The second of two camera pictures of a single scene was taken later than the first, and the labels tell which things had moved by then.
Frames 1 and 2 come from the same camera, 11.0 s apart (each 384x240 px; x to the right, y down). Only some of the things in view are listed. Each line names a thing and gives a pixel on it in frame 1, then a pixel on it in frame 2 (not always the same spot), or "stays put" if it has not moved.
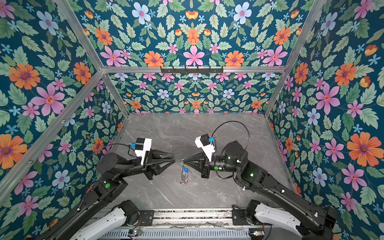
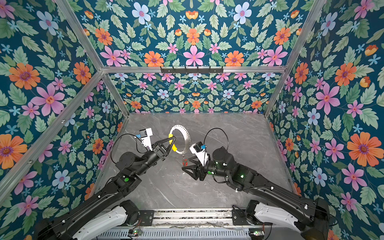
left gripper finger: [163, 155] → [163, 141]
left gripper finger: [159, 168] → [169, 149]
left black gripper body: [147, 170] → [158, 151]
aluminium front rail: [213, 218] stays put
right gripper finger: [195, 165] → [194, 175]
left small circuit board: [135, 232] stays put
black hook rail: [192, 70] stays put
